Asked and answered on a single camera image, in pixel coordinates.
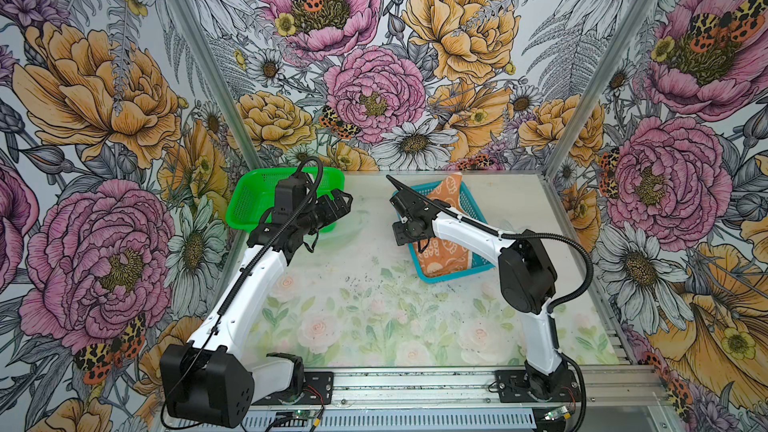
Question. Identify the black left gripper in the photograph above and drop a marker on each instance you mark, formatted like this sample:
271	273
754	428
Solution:
344	208

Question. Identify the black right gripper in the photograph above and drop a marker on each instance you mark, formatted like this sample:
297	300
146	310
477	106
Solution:
401	236

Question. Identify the teal plastic basket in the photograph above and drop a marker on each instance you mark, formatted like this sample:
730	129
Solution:
484	258

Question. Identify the orange bunny towel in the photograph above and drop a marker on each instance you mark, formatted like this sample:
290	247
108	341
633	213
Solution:
442	257

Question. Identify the green plastic basket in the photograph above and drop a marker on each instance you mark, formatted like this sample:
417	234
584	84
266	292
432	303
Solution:
255	191

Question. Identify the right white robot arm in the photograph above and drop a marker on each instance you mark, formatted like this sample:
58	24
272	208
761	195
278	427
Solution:
527	276

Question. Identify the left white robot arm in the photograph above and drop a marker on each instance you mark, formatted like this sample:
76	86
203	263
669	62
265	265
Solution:
211	379

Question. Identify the small green circuit board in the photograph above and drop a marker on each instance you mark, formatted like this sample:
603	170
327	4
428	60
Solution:
301	418

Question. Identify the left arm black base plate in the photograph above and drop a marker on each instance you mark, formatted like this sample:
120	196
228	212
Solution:
317	390

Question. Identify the white vented cable duct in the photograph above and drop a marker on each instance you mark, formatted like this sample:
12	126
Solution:
504	419

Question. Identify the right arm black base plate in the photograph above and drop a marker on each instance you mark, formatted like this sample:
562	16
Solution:
523	386

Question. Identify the aluminium corner post left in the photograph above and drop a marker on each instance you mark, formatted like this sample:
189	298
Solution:
194	33

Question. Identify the aluminium corner post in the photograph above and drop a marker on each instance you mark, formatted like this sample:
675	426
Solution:
625	31
194	33

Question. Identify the aluminium front rail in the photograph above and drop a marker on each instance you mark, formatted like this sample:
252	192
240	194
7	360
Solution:
468	387

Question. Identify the aluminium corner post right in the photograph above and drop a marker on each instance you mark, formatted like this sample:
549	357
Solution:
625	31

